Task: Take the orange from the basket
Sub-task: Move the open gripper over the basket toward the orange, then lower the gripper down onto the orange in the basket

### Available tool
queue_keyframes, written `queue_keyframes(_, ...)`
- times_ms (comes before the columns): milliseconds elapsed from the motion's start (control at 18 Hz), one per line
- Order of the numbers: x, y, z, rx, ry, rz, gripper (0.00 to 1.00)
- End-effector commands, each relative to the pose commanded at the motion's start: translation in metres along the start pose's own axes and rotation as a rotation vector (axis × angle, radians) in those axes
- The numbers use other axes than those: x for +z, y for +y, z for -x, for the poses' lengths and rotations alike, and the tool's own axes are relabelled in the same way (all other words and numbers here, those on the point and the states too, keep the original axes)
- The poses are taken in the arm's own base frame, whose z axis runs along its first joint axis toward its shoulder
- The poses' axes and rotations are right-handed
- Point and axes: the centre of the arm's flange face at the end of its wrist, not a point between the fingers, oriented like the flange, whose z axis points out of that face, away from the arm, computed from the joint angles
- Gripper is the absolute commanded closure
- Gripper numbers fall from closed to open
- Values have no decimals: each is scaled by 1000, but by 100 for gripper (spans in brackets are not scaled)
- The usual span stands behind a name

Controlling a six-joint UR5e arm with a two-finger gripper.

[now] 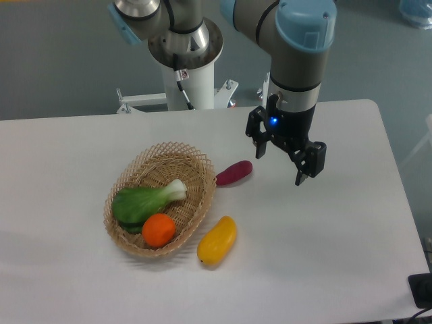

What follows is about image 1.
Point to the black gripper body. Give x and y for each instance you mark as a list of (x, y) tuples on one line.
[(287, 130)]

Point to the green bok choy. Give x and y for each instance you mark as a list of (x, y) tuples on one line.
[(131, 207)]

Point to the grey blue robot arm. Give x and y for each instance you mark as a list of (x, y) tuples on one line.
[(297, 35)]

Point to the black device at table edge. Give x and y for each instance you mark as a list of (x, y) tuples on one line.
[(420, 286)]

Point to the blue object in corner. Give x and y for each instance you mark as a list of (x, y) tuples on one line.
[(416, 12)]

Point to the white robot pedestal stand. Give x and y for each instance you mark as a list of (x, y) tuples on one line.
[(187, 62)]

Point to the yellow mango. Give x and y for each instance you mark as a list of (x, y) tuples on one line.
[(216, 243)]

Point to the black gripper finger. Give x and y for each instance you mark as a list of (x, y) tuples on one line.
[(255, 120), (309, 160)]

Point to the purple sweet potato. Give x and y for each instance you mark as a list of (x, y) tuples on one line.
[(234, 173)]

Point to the orange fruit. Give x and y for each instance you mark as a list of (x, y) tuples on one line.
[(158, 230)]

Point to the woven wicker basket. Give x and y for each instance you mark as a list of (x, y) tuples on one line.
[(173, 178)]

